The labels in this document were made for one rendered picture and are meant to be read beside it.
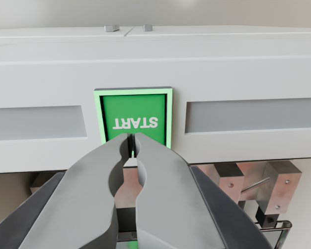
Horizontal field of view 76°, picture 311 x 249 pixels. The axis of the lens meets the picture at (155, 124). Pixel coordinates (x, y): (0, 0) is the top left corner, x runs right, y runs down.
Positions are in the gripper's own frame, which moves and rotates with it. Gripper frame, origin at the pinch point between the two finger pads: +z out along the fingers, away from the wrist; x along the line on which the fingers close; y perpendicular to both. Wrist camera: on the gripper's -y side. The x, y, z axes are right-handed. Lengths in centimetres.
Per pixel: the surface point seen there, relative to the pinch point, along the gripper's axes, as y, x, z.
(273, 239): 27.6, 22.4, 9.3
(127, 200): 18.2, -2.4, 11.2
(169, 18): -7, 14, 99
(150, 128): 1.0, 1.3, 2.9
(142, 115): -0.1, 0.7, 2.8
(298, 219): 34, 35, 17
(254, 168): 13.1, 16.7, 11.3
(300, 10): -10, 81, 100
